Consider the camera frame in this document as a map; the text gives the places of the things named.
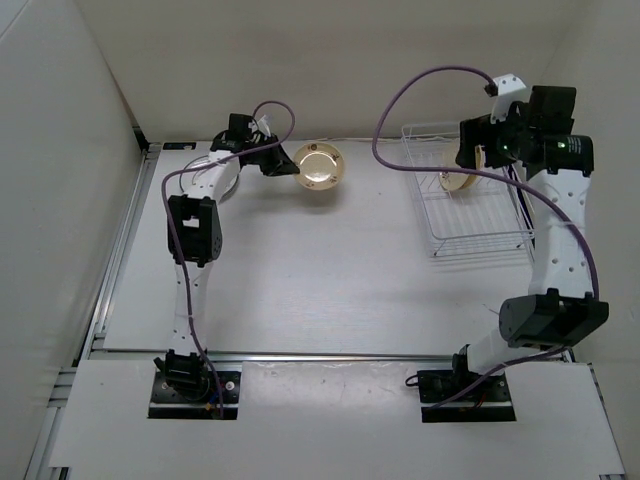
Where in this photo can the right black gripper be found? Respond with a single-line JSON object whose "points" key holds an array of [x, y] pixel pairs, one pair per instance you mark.
{"points": [[482, 131]]}

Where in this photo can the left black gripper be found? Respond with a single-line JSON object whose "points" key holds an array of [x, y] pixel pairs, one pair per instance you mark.
{"points": [[279, 163]]}

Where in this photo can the cream plate with dark mark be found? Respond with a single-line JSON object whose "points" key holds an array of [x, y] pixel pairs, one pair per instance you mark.
{"points": [[321, 166]]}

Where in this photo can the white green-rimmed plate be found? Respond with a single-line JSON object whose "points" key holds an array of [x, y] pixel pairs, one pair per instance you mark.
{"points": [[206, 177]]}

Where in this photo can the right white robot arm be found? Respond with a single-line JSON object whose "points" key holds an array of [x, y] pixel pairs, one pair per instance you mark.
{"points": [[533, 126]]}

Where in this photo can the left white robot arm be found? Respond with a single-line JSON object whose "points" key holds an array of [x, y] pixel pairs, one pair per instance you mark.
{"points": [[195, 242]]}

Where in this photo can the cream plate with red seal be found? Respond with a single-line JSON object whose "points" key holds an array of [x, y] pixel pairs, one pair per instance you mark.
{"points": [[458, 181]]}

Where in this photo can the black label sticker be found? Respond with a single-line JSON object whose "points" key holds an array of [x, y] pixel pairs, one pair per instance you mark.
{"points": [[178, 146]]}

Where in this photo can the white front board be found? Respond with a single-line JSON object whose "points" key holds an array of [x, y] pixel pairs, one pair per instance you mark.
{"points": [[350, 421]]}

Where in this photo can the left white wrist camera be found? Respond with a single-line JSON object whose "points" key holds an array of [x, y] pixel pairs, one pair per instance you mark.
{"points": [[263, 125]]}

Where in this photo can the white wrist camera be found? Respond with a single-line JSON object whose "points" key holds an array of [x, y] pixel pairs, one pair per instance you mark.
{"points": [[505, 90], [263, 125]]}

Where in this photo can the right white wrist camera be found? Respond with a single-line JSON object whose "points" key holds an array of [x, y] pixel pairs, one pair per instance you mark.
{"points": [[505, 90]]}

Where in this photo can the white wire dish rack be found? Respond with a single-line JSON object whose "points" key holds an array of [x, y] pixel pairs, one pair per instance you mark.
{"points": [[484, 216]]}

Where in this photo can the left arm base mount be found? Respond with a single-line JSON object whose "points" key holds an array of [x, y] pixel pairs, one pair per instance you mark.
{"points": [[202, 403]]}

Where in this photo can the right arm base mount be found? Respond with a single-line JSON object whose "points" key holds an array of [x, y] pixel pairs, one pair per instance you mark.
{"points": [[489, 402]]}

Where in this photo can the aluminium frame rail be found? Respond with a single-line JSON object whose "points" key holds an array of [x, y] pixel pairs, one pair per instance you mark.
{"points": [[270, 357]]}

